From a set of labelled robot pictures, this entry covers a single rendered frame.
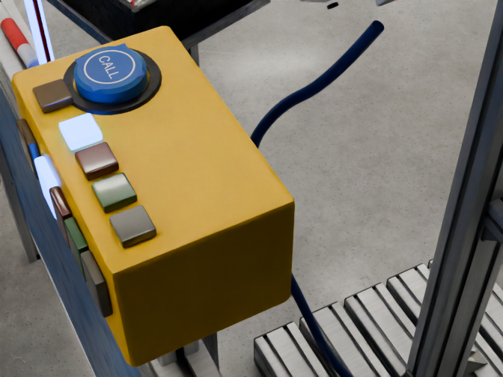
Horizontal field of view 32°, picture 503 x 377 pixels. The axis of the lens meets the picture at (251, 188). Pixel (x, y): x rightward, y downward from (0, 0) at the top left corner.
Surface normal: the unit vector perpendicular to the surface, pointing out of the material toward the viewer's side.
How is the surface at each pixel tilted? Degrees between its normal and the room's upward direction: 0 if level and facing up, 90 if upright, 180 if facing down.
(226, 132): 0
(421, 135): 0
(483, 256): 90
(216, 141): 0
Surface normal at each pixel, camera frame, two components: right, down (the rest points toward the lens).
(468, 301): 0.46, 0.66
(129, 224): 0.00, -0.66
